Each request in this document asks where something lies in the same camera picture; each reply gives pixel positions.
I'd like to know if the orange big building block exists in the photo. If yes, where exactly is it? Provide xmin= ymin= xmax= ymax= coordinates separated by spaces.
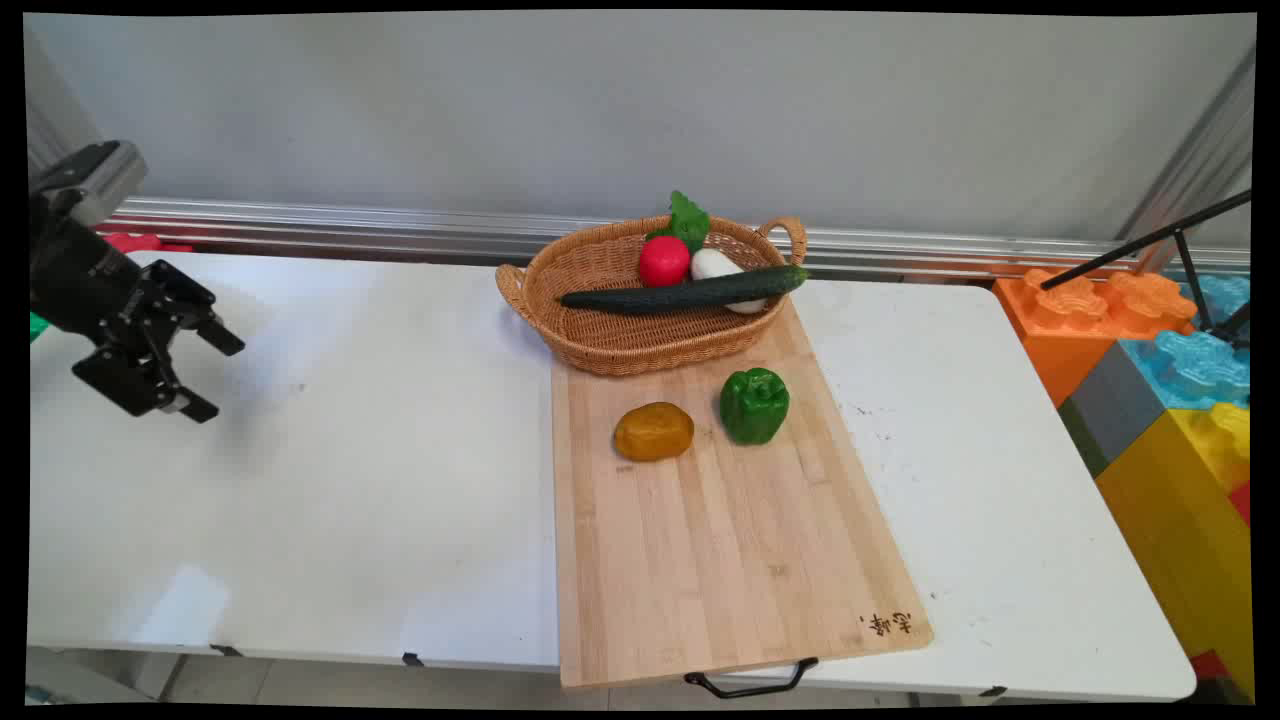
xmin=992 ymin=267 xmax=1198 ymax=409

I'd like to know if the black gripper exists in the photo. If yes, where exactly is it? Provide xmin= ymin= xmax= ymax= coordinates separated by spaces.
xmin=28 ymin=192 xmax=247 ymax=424

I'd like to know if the wooden cutting board with handle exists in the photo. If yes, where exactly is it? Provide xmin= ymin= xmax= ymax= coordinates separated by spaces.
xmin=550 ymin=295 xmax=935 ymax=700

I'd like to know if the woven wicker basket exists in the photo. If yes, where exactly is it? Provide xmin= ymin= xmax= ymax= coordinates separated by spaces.
xmin=495 ymin=214 xmax=808 ymax=378

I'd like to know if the aluminium rail along wall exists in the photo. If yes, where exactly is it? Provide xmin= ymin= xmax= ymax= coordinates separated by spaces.
xmin=95 ymin=196 xmax=1251 ymax=282

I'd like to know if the black tripod stand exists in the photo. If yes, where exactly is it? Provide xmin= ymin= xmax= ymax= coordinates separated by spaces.
xmin=1039 ymin=189 xmax=1253 ymax=350

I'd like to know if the white eggplant toy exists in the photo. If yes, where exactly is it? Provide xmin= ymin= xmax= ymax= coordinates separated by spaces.
xmin=690 ymin=247 xmax=769 ymax=316

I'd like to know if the grey big building block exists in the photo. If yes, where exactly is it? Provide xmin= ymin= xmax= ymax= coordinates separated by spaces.
xmin=1057 ymin=341 xmax=1167 ymax=479

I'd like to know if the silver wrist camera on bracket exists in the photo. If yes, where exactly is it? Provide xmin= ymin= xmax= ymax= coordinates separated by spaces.
xmin=35 ymin=140 xmax=149 ymax=229

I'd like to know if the green bell pepper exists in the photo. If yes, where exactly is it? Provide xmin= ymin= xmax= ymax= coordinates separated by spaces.
xmin=719 ymin=367 xmax=791 ymax=446

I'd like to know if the yellow big building block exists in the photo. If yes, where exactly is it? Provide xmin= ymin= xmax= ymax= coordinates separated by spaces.
xmin=1095 ymin=402 xmax=1256 ymax=701

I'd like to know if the orange-brown potato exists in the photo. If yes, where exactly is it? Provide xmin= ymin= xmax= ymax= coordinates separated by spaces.
xmin=613 ymin=401 xmax=695 ymax=463

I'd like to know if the blue big building block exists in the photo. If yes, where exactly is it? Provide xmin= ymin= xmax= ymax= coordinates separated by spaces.
xmin=1118 ymin=272 xmax=1252 ymax=412

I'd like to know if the dark green cucumber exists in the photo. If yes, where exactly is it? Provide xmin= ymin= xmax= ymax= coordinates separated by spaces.
xmin=559 ymin=264 xmax=810 ymax=316

